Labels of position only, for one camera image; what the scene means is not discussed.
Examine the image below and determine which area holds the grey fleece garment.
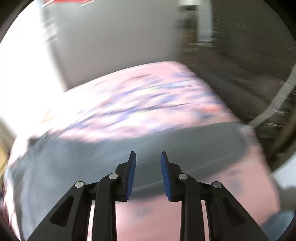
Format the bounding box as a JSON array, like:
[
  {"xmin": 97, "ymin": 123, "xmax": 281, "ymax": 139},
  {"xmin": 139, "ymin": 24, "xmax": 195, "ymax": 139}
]
[{"xmin": 8, "ymin": 123, "xmax": 248, "ymax": 240}]

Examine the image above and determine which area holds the black metal rack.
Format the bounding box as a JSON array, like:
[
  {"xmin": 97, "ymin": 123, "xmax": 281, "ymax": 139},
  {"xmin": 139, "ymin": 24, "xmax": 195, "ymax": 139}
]
[{"xmin": 249, "ymin": 66, "xmax": 295, "ymax": 171}]

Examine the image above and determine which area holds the pink floral bed sheet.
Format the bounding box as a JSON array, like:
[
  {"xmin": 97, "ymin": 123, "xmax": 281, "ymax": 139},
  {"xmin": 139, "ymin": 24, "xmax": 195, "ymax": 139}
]
[{"xmin": 2, "ymin": 60, "xmax": 282, "ymax": 241}]

